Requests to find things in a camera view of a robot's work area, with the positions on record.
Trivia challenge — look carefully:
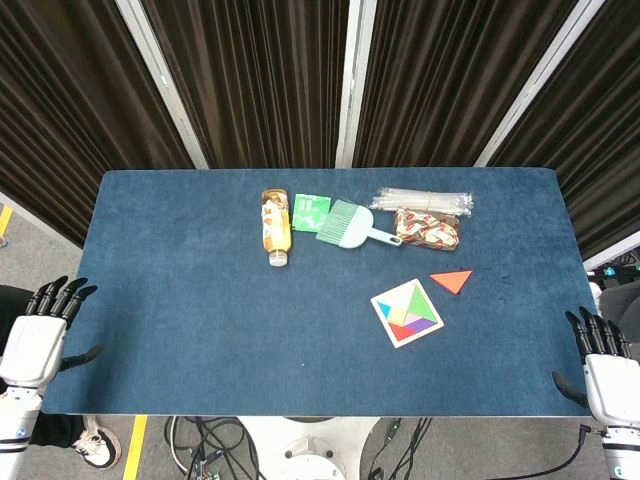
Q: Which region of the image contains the amber tea plastic bottle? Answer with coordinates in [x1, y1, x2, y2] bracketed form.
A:
[260, 188, 293, 268]

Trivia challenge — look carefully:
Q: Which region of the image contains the dark grey chair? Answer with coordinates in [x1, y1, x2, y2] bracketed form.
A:
[598, 279, 640, 331]

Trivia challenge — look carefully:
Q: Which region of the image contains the green tangram triangle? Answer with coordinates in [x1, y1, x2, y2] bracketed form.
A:
[405, 283, 440, 326]

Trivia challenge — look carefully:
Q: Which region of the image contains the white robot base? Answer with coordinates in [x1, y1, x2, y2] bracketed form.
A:
[239, 415, 382, 480]

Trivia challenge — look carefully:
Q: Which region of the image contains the white sneaker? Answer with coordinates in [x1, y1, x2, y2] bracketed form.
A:
[71, 417, 123, 470]

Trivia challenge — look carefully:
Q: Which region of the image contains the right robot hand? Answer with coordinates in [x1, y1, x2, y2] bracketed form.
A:
[551, 305, 640, 429]

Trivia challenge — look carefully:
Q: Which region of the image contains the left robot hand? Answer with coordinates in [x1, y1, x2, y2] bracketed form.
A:
[0, 276, 105, 389]

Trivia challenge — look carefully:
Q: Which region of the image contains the wooden tangram puzzle board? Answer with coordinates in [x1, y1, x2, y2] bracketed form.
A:
[370, 278, 445, 350]

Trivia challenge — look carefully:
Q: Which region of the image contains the white cable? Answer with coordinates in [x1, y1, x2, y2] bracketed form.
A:
[168, 415, 201, 477]

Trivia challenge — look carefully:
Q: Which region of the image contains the mint green hand brush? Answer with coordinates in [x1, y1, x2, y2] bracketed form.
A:
[315, 198, 404, 250]

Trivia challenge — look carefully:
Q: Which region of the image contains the brown red snack pack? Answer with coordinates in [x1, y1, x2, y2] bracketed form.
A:
[392, 206, 462, 254]

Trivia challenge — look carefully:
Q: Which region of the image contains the black trouser leg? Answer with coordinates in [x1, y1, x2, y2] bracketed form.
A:
[29, 413, 87, 450]

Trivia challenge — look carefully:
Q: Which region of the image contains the blue table cloth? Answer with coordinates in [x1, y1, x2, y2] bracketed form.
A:
[42, 168, 596, 417]

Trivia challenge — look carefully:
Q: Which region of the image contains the green foil packet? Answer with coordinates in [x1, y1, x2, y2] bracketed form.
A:
[291, 193, 334, 233]

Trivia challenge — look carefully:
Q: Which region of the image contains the black cable with plug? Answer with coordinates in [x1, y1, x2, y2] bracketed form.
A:
[519, 423, 601, 474]

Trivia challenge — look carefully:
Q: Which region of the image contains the red triangle puzzle piece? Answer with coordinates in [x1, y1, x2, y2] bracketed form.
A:
[429, 269, 474, 296]

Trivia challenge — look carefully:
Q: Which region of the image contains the dark brown curtain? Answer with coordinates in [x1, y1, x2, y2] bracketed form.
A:
[0, 0, 196, 249]
[487, 0, 640, 261]
[142, 0, 351, 169]
[352, 0, 581, 169]

